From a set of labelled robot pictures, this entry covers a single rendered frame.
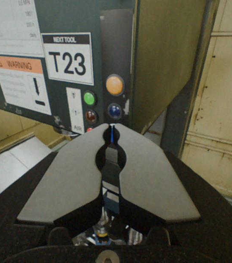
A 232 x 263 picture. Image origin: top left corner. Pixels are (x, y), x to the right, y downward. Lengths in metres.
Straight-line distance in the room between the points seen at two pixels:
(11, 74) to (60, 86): 0.14
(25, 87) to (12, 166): 1.29
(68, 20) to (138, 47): 0.11
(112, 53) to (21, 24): 0.18
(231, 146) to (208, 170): 0.28
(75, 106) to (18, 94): 0.17
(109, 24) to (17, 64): 0.22
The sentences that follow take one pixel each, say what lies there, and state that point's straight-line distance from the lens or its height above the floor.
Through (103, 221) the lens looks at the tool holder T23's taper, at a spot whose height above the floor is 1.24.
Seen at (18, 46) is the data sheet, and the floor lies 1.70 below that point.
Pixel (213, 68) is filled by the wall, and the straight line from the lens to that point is 1.25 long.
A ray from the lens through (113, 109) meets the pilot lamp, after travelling 0.25.
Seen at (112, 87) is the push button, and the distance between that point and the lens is 0.24.
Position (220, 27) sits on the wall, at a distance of 1.24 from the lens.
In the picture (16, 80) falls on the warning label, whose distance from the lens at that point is 0.42.
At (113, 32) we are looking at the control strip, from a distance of 0.24.
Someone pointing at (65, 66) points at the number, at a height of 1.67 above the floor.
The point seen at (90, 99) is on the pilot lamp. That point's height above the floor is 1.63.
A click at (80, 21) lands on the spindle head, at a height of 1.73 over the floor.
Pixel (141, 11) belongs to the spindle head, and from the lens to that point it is 0.24.
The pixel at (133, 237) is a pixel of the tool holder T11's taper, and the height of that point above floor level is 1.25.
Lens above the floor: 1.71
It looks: 29 degrees down
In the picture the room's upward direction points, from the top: straight up
